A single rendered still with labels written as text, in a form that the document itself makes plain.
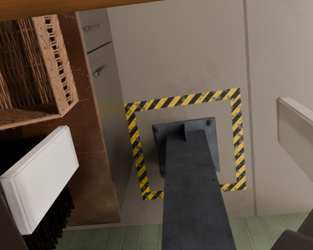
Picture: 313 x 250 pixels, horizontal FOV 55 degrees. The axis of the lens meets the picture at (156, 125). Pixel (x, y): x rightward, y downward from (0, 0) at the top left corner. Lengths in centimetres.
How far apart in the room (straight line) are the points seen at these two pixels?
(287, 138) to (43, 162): 13
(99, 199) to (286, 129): 98
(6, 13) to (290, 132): 25
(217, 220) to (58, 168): 81
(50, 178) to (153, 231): 169
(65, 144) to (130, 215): 170
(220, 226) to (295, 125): 79
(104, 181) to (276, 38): 101
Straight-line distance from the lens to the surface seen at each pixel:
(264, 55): 155
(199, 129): 158
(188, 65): 149
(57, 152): 18
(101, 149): 102
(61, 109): 83
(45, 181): 17
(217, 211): 99
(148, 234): 184
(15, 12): 30
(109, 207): 113
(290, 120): 17
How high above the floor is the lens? 147
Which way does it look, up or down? 69 degrees down
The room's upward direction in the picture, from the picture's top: 172 degrees counter-clockwise
